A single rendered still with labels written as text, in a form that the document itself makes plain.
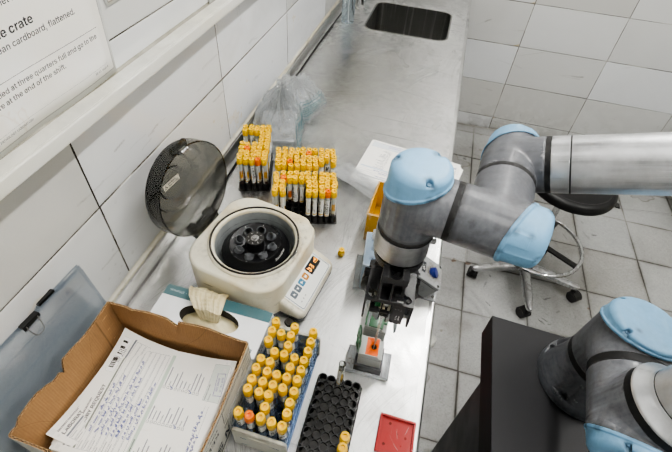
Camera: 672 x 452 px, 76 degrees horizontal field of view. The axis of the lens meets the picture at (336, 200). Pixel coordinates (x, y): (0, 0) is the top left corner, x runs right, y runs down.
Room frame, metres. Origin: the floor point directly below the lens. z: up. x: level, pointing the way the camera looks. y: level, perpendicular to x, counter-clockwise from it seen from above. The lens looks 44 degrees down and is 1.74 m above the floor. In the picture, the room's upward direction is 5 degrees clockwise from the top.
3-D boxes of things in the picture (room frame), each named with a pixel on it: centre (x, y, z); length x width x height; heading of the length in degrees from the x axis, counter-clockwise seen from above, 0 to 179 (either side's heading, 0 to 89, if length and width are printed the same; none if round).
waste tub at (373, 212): (0.79, -0.16, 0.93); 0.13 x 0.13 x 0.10; 76
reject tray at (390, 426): (0.27, -0.15, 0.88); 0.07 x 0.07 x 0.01; 78
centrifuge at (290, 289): (0.61, 0.16, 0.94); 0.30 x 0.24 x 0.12; 69
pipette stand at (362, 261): (0.63, -0.10, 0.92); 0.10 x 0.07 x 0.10; 175
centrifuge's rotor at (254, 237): (0.62, 0.17, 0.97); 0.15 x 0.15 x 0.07
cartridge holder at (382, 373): (0.41, -0.09, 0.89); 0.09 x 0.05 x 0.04; 80
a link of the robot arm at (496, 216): (0.37, -0.20, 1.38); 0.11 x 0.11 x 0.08; 70
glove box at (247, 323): (0.45, 0.23, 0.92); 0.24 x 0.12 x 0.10; 78
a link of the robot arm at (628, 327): (0.37, -0.50, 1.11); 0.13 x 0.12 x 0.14; 160
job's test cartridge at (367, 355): (0.41, -0.09, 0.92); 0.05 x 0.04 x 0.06; 80
